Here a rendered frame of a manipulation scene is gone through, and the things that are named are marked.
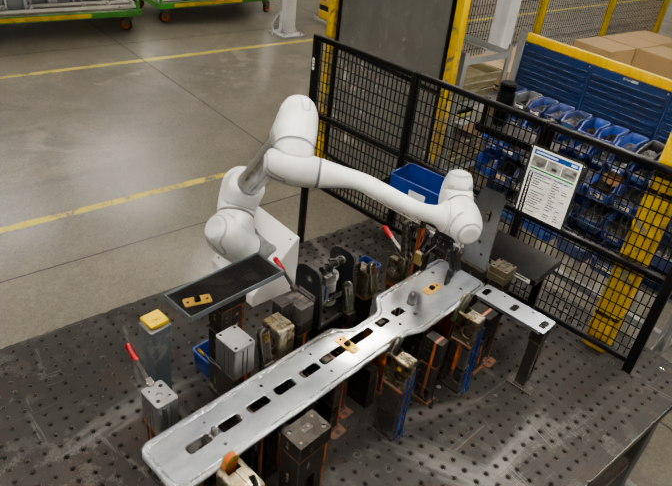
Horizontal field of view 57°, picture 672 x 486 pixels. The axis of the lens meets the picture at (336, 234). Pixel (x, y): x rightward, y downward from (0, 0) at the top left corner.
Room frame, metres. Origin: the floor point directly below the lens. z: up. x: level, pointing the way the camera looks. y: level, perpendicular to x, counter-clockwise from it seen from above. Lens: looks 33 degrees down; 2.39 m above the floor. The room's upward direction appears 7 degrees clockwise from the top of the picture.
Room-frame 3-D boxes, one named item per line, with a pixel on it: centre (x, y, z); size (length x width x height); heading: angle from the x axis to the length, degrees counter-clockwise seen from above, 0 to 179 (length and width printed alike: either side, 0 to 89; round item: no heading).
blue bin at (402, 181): (2.43, -0.37, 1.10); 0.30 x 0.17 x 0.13; 53
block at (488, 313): (1.79, -0.57, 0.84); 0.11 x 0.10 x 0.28; 50
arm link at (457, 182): (1.85, -0.39, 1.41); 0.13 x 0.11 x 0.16; 6
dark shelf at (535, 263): (2.32, -0.51, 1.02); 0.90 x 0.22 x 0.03; 50
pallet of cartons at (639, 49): (5.86, -2.63, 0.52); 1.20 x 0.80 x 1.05; 130
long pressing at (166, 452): (1.48, -0.07, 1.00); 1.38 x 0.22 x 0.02; 140
